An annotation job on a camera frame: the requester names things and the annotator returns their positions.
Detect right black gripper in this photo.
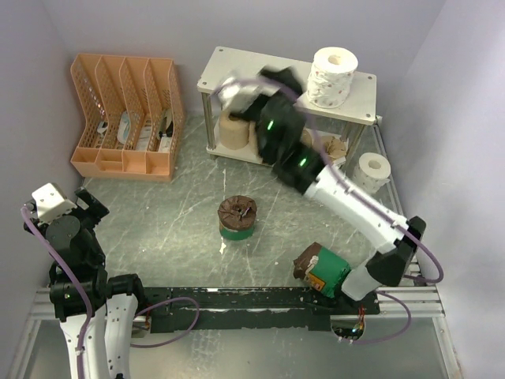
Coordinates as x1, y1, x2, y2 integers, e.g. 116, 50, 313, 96
227, 66, 304, 162

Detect brown paper roll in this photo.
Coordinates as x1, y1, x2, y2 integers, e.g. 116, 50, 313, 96
322, 136, 347, 167
300, 128, 312, 147

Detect beige unwrapped paper roll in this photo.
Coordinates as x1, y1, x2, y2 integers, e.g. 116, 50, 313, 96
248, 122, 260, 160
219, 111, 249, 150

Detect floral white paper roll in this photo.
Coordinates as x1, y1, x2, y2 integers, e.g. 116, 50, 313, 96
351, 152, 391, 195
306, 47, 358, 109

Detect green brown roll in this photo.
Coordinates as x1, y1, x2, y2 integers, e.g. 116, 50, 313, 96
293, 242, 351, 298
217, 195, 257, 241

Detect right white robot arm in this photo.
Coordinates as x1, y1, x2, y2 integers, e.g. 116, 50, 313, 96
225, 68, 426, 314

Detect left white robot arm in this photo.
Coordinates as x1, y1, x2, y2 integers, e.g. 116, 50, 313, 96
22, 183, 148, 378

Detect white two-tier shelf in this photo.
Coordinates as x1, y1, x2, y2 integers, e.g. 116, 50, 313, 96
196, 46, 378, 183

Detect items in organizer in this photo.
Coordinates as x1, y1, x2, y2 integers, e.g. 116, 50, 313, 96
95, 109, 175, 152

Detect orange plastic file organizer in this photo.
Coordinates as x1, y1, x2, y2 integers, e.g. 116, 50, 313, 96
70, 54, 185, 182

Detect lying green brown wrapped roll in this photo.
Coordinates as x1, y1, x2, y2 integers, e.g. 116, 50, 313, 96
293, 242, 351, 298

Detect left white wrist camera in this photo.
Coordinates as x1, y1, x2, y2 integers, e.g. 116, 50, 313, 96
32, 182, 77, 224

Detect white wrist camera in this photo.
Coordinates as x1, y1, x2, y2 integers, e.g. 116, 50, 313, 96
32, 182, 77, 224
216, 72, 260, 113

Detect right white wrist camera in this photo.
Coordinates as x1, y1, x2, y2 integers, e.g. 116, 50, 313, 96
216, 72, 260, 113

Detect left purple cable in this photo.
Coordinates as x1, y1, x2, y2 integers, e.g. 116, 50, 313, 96
18, 205, 201, 379

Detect purple cable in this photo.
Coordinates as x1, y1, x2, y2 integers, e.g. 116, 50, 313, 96
18, 205, 201, 379
211, 77, 445, 345

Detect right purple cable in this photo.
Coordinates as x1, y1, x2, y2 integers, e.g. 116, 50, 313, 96
211, 77, 445, 345

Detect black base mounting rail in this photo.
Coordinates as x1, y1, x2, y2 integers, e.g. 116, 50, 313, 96
138, 287, 380, 333

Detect aluminium frame rail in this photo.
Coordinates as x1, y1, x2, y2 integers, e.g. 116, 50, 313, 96
1, 258, 449, 378

